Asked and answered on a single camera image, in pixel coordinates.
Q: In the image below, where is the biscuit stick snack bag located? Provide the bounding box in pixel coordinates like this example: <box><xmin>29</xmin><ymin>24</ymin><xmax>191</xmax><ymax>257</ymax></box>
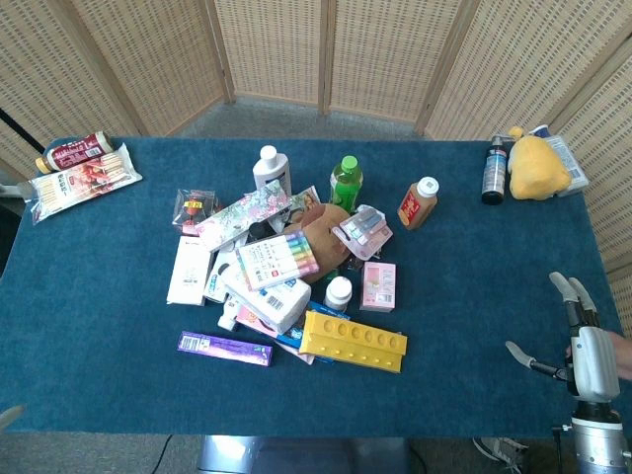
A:
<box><xmin>17</xmin><ymin>142</ymin><xmax>144</xmax><ymax>226</ymax></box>

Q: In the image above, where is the picture card packet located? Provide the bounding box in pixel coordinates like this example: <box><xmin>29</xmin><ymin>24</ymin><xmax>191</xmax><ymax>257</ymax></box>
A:
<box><xmin>288</xmin><ymin>185</ymin><xmax>322</xmax><ymax>214</ymax></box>

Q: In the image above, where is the blue toothpaste box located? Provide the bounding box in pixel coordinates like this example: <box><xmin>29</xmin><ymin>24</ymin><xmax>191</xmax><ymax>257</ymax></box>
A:
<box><xmin>275</xmin><ymin>299</ymin><xmax>353</xmax><ymax>365</ymax></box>

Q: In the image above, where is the white tissue pack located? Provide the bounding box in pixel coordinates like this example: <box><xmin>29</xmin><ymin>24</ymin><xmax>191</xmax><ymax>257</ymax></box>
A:
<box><xmin>218</xmin><ymin>264</ymin><xmax>313</xmax><ymax>336</ymax></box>

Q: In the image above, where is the pink flat packet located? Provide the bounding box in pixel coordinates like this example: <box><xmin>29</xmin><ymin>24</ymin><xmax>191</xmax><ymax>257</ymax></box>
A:
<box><xmin>234</xmin><ymin>304</ymin><xmax>316</xmax><ymax>366</ymax></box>

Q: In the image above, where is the highlighter marker pack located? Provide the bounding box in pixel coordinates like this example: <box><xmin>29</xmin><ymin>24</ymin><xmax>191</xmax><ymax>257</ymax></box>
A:
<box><xmin>235</xmin><ymin>229</ymin><xmax>321</xmax><ymax>292</ymax></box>

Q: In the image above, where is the woven folding screen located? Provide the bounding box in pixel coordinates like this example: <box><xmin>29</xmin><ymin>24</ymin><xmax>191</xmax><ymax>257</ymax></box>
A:
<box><xmin>0</xmin><ymin>0</ymin><xmax>632</xmax><ymax>327</ymax></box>

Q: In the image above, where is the small white jar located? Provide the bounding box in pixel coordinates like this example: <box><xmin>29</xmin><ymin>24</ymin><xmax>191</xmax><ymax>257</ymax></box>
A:
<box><xmin>323</xmin><ymin>276</ymin><xmax>354</xmax><ymax>312</ymax></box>

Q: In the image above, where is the brown plush toy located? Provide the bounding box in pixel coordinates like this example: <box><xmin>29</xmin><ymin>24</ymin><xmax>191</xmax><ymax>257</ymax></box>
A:
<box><xmin>288</xmin><ymin>202</ymin><xmax>353</xmax><ymax>284</ymax></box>

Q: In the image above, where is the purple toothpaste box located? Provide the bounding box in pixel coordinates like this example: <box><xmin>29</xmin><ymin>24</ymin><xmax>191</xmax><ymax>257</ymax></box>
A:
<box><xmin>177</xmin><ymin>330</ymin><xmax>275</xmax><ymax>367</ymax></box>

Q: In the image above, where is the black spray can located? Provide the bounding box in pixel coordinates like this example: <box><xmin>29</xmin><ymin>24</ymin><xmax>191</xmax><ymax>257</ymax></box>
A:
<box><xmin>481</xmin><ymin>133</ymin><xmax>510</xmax><ymax>206</ymax></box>

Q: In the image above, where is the yellow plush toy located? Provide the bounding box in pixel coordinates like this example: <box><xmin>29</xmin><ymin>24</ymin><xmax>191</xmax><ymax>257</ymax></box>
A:
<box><xmin>507</xmin><ymin>126</ymin><xmax>573</xmax><ymax>200</ymax></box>

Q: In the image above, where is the white blue tube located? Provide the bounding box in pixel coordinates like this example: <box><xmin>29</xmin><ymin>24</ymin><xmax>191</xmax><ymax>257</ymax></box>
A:
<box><xmin>202</xmin><ymin>251</ymin><xmax>243</xmax><ymax>332</ymax></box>

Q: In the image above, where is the clear bag with red item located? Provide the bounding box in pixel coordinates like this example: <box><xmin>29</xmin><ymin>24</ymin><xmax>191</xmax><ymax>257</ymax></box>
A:
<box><xmin>171</xmin><ymin>188</ymin><xmax>220</xmax><ymax>236</ymax></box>

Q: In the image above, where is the white flat box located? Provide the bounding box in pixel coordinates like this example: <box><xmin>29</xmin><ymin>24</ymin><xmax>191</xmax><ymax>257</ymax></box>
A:
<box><xmin>166</xmin><ymin>235</ymin><xmax>214</xmax><ymax>307</ymax></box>

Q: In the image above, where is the pink blister pack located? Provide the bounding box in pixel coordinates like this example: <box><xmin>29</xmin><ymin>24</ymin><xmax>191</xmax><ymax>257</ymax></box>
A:
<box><xmin>331</xmin><ymin>203</ymin><xmax>394</xmax><ymax>262</ymax></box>

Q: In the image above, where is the blue table cloth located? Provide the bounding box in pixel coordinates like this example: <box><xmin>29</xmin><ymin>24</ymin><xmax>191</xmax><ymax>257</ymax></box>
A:
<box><xmin>0</xmin><ymin>136</ymin><xmax>627</xmax><ymax>438</ymax></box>

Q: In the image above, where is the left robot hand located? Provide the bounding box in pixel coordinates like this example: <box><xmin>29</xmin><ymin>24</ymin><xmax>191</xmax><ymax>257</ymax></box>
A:
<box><xmin>0</xmin><ymin>405</ymin><xmax>26</xmax><ymax>430</ymax></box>

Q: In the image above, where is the pink small box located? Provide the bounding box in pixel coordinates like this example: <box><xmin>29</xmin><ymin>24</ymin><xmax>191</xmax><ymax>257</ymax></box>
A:
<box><xmin>359</xmin><ymin>261</ymin><xmax>397</xmax><ymax>313</ymax></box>

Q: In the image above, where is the green tea bottle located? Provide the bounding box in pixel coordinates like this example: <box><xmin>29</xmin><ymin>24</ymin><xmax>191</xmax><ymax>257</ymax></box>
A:
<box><xmin>329</xmin><ymin>155</ymin><xmax>364</xmax><ymax>214</ymax></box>

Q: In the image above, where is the brown sauce bottle red label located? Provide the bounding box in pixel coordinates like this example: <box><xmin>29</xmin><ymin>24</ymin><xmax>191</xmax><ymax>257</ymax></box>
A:
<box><xmin>35</xmin><ymin>130</ymin><xmax>115</xmax><ymax>174</ymax></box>

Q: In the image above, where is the white lotion bottle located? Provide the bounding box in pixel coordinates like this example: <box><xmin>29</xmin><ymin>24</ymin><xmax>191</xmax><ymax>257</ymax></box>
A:
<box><xmin>252</xmin><ymin>144</ymin><xmax>293</xmax><ymax>199</ymax></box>

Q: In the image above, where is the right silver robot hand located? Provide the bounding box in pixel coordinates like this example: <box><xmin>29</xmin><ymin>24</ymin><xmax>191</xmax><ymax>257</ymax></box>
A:
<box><xmin>505</xmin><ymin>271</ymin><xmax>622</xmax><ymax>404</ymax></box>

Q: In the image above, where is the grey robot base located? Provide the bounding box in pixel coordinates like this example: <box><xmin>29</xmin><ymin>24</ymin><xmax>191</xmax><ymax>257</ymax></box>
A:
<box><xmin>197</xmin><ymin>434</ymin><xmax>412</xmax><ymax>474</ymax></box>

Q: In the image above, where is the white wipes pack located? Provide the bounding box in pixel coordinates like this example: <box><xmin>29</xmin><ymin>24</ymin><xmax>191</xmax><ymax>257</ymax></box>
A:
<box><xmin>529</xmin><ymin>123</ymin><xmax>591</xmax><ymax>198</ymax></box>

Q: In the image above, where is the floral pattern box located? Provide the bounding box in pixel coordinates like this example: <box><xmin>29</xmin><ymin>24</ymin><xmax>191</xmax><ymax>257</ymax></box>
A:
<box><xmin>195</xmin><ymin>179</ymin><xmax>293</xmax><ymax>253</ymax></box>

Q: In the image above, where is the yellow plastic hole block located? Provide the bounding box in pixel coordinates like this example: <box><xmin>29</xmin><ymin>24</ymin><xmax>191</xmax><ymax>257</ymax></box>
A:
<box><xmin>298</xmin><ymin>310</ymin><xmax>409</xmax><ymax>373</ymax></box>

